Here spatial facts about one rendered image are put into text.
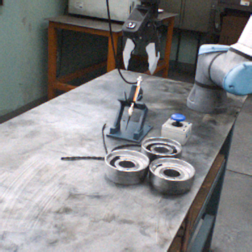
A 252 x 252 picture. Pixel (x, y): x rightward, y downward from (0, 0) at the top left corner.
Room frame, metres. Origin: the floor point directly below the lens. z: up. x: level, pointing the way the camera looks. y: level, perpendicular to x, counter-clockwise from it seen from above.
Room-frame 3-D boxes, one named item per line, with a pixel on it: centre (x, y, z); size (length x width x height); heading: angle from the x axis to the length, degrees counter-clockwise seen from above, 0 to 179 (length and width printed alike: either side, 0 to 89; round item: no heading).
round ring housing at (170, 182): (0.81, -0.05, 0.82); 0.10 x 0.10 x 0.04
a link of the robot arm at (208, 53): (1.38, -0.19, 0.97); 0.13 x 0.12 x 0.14; 25
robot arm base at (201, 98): (1.39, -0.19, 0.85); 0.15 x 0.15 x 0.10
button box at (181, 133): (1.07, -0.07, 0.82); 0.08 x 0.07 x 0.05; 162
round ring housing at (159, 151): (0.93, -0.03, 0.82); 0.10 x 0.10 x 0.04
